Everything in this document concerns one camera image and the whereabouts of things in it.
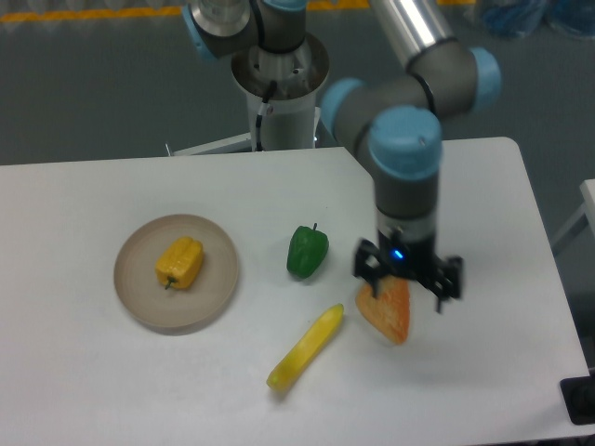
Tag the black box at table edge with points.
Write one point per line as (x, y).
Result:
(578, 396)

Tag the green bell pepper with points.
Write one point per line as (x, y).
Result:
(307, 250)

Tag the blue plastic bag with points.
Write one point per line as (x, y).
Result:
(518, 19)

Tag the orange triangular bread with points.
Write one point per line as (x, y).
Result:
(389, 310)

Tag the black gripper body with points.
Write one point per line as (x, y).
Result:
(406, 248)

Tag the yellow bell pepper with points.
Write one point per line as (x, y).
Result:
(179, 265)

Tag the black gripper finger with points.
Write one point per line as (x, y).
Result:
(369, 265)
(444, 277)

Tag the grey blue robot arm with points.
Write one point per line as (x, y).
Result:
(393, 130)

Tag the yellow corn cob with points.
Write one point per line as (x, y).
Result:
(295, 362)

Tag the beige round plate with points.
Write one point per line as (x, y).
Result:
(176, 311)

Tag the yellow floor tape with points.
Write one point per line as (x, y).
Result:
(91, 14)

